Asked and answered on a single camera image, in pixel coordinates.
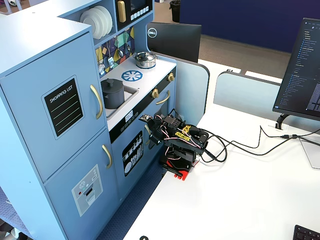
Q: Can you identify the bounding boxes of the steel toy spoon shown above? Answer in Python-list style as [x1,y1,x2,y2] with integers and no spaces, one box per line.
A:
[125,31,132,54]

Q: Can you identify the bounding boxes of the black shopping list chalkboard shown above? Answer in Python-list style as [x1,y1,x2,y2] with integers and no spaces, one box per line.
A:
[40,74,86,141]

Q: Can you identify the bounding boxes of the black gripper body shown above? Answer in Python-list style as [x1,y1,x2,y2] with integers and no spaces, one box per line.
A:
[150,115,168,138]

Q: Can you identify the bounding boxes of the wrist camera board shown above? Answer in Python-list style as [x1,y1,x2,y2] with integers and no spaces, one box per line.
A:
[138,113,154,124]

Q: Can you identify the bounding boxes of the blue dishwasher door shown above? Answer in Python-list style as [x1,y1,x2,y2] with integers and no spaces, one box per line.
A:
[110,119,154,201]

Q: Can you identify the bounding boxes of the gray toy pot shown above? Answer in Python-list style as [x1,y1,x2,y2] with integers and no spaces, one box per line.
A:
[101,81,125,110]

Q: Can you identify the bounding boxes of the steel toy ladle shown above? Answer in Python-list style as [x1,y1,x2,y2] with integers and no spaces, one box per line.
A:
[117,37,125,58]

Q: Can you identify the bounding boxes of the black toy microwave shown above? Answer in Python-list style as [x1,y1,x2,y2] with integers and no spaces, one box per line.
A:
[115,0,154,32]

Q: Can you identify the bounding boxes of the black monitor with code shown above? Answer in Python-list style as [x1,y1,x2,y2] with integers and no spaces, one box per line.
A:
[272,17,320,123]

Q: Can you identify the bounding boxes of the black Dell monitor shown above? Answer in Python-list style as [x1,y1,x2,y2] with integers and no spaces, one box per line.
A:
[146,21,203,64]

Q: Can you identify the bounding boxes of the gold freezer door handle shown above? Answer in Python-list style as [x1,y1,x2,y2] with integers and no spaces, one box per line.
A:
[101,144,113,170]

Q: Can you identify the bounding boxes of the long black desk cable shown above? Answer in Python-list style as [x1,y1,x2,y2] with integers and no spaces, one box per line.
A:
[207,124,320,157]

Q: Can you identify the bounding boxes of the silver monitor base plate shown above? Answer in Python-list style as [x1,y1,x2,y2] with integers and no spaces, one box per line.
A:
[298,136,320,170]

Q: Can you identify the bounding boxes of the black trash can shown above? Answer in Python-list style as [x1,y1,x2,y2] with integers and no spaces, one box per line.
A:
[169,0,181,24]

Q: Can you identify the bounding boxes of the gold fridge door handle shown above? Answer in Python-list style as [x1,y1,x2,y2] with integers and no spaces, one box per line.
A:
[89,84,104,120]

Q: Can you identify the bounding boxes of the steel toy pot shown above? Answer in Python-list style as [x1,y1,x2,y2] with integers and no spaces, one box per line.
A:
[134,56,157,69]

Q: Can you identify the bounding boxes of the red table clamp base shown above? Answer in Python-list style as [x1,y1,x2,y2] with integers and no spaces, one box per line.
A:
[159,154,200,182]

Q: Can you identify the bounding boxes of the light blue desk divider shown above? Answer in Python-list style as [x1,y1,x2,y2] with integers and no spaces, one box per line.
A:
[149,51,211,126]
[213,70,286,126]

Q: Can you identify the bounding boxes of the black keyboard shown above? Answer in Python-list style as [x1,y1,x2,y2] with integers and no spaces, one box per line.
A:
[292,224,320,240]

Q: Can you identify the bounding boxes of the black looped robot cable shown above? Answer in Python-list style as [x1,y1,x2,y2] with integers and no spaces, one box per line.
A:
[198,127,229,164]

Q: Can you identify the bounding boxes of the blue toy kitchen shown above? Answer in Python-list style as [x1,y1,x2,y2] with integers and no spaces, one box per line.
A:
[0,0,177,240]

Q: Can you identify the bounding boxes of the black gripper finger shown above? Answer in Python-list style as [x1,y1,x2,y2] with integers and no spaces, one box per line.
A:
[148,133,161,147]
[146,120,157,136]

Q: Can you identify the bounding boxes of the gold oven handle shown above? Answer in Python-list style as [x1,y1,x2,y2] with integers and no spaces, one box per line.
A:
[155,90,171,106]

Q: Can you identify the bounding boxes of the steel pot lid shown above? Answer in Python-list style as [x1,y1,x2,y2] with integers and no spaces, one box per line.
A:
[132,51,156,63]

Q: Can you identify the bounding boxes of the white toy sink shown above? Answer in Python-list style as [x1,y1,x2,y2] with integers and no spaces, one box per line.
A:
[100,84,140,119]

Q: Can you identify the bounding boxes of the steel toy spatula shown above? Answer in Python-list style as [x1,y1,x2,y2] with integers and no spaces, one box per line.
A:
[106,41,115,69]

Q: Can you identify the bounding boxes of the gray pot lid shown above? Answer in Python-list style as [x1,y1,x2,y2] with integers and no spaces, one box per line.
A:
[101,78,124,90]

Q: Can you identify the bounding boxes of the blue oven door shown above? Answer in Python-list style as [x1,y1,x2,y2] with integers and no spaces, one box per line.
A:
[143,82,176,151]

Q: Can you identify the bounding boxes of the steel toy strainer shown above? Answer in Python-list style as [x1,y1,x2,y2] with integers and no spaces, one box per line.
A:
[97,48,106,75]

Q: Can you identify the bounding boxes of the white toy plate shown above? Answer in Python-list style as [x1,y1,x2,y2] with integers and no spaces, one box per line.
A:
[87,7,110,38]
[93,5,114,35]
[79,9,104,40]

